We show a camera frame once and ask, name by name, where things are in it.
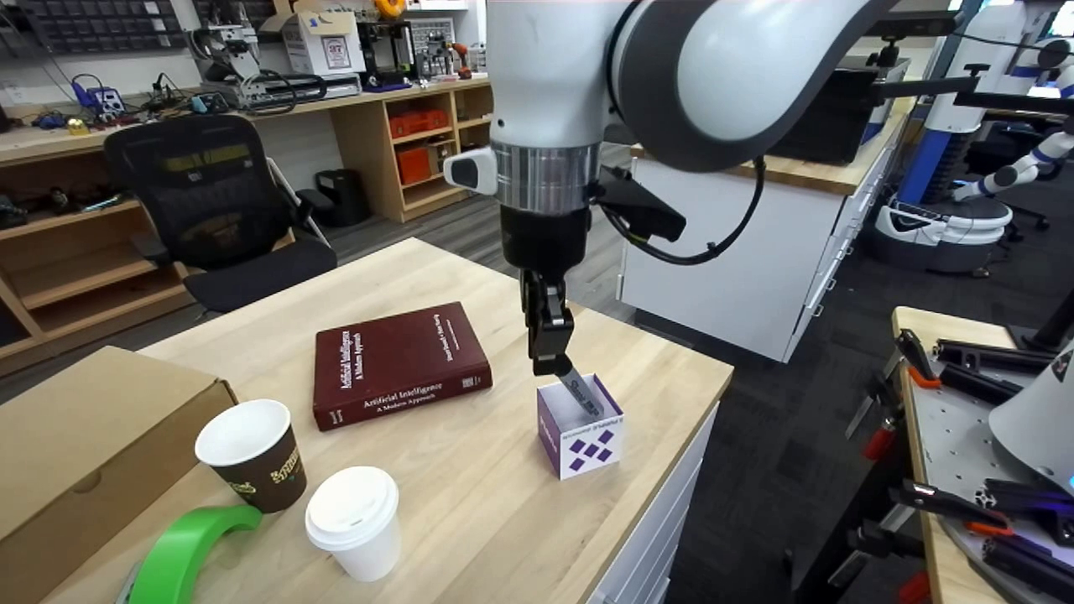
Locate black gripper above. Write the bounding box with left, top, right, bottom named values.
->
left=497, top=206, right=595, bottom=380

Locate grey marker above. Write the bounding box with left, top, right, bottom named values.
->
left=557, top=358, right=607, bottom=420

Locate purple and white small box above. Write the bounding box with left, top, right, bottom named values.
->
left=534, top=372, right=628, bottom=484

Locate dark red hardcover book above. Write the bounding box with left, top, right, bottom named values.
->
left=312, top=297, right=497, bottom=437

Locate white cabinet with wooden top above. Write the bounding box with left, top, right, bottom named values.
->
left=617, top=96, right=920, bottom=370

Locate white paper cup with lid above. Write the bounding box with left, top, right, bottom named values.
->
left=303, top=464, right=405, bottom=588

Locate brown open paper cup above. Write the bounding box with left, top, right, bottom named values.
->
left=191, top=395, right=308, bottom=518

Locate black office chair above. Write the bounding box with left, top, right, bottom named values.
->
left=100, top=109, right=341, bottom=317

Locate green tape roll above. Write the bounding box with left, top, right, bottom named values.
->
left=123, top=503, right=267, bottom=604

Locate side table with tools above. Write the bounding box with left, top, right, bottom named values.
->
left=826, top=301, right=1074, bottom=604

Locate white and blue background robot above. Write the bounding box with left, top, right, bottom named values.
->
left=869, top=0, right=1074, bottom=278

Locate brown cardboard box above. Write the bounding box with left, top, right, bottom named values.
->
left=0, top=343, right=242, bottom=604

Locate wooden workbench with shelves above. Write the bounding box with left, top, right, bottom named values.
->
left=0, top=70, right=497, bottom=380

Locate white cone-shaped object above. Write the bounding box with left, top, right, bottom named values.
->
left=987, top=334, right=1074, bottom=498

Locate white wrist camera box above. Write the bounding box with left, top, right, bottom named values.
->
left=438, top=143, right=503, bottom=201

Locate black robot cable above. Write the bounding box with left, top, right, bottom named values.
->
left=601, top=150, right=771, bottom=269

